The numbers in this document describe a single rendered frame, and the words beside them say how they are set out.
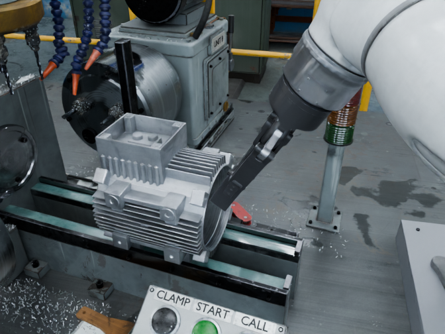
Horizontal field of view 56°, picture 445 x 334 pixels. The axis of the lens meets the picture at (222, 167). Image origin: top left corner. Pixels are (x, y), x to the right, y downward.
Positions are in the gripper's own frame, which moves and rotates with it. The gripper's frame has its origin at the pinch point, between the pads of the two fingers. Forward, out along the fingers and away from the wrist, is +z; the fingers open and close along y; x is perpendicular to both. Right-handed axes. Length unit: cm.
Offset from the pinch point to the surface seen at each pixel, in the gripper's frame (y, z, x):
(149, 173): -0.7, 7.8, -11.8
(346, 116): -33.2, -6.1, 12.2
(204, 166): -5.1, 3.2, -5.2
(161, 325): 22.5, 3.2, 1.6
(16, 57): -298, 273, -250
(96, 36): -291, 185, -169
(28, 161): -10, 36, -38
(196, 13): -68, 10, -34
